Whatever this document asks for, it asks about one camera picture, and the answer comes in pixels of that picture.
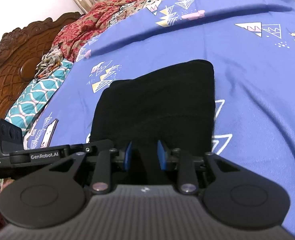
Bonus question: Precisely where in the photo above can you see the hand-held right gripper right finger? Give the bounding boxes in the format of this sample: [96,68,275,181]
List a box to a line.
[157,140,239,195]

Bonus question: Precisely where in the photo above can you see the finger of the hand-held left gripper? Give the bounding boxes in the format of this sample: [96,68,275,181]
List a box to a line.
[70,139,125,167]

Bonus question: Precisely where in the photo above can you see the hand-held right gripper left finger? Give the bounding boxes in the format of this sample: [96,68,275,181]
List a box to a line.
[50,141,133,194]

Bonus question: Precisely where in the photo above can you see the black pants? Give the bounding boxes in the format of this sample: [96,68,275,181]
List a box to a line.
[90,59,216,188]

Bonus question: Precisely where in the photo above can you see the smartphone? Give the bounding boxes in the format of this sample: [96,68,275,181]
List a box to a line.
[39,118,59,149]

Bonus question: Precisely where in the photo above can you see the teal patterned pillow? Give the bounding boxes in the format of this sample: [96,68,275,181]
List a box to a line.
[4,59,74,137]

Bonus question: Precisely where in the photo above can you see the small floral cloth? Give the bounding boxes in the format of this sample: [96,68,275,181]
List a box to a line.
[34,46,64,80]

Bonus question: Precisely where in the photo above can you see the carved wooden headboard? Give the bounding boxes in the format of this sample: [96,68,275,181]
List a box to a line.
[0,12,85,118]

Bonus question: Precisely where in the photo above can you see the blue patterned bedsheet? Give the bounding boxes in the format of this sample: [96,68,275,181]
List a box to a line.
[23,0,295,233]

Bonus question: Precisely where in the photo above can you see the red floral quilt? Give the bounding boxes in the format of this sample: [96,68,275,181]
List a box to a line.
[51,0,240,63]

